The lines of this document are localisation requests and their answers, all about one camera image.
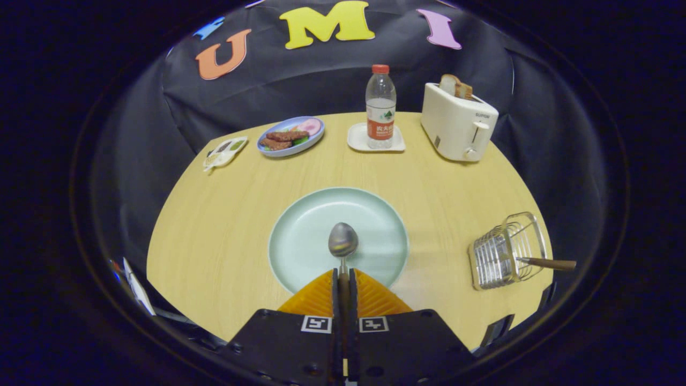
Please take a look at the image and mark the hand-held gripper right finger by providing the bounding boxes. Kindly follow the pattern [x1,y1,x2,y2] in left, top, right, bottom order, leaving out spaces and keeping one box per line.
[343,268,475,386]

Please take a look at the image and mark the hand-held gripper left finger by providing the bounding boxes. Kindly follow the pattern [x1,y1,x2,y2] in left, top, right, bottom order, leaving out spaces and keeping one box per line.
[222,268,344,386]

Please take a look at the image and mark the wooden handled metal spoon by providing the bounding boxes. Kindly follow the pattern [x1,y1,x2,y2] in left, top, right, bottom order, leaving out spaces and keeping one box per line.
[328,222,359,306]

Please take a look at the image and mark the wooden handled metal fork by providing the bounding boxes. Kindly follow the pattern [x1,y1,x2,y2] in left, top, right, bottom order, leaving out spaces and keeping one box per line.
[516,256,577,271]

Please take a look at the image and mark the pale green plate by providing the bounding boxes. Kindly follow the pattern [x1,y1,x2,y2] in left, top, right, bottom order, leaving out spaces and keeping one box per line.
[268,187,409,294]

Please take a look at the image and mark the white square coaster tray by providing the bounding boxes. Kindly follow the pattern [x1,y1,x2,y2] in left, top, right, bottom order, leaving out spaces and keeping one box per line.
[347,122,406,153]

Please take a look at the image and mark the blue plate with food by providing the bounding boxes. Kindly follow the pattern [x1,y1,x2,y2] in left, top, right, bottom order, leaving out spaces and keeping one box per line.
[257,116,325,158]

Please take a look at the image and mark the small white sauce dish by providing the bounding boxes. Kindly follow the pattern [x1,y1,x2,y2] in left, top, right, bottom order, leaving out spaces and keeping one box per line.
[203,136,249,172]

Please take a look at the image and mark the clear water bottle red cap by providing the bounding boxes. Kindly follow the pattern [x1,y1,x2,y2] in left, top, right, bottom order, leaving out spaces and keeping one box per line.
[366,64,397,150]

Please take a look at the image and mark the white paper sheets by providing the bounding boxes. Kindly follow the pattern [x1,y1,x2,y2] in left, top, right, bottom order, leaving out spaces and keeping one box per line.
[122,257,156,317]

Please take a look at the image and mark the white toaster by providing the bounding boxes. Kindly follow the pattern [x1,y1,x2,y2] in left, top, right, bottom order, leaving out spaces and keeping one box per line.
[421,82,499,162]

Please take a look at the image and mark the metal wire basket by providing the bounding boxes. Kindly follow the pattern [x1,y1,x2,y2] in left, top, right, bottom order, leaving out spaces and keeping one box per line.
[468,212,548,291]

